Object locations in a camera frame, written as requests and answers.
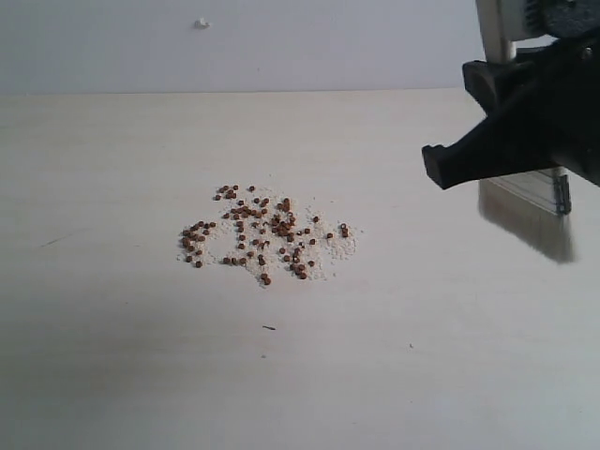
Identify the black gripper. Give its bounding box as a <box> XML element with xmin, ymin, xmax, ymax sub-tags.
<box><xmin>422</xmin><ymin>0</ymin><xmax>599</xmax><ymax>189</ymax></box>

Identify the white wooden paint brush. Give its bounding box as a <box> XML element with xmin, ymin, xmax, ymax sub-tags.
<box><xmin>475</xmin><ymin>0</ymin><xmax>576</xmax><ymax>263</ymax></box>

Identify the brown pellets and crumbs pile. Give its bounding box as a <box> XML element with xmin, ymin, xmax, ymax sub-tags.
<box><xmin>176</xmin><ymin>184</ymin><xmax>362</xmax><ymax>288</ymax></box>

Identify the small white wall hook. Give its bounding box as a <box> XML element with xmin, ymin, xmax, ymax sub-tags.
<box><xmin>193</xmin><ymin>18</ymin><xmax>211</xmax><ymax>30</ymax></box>

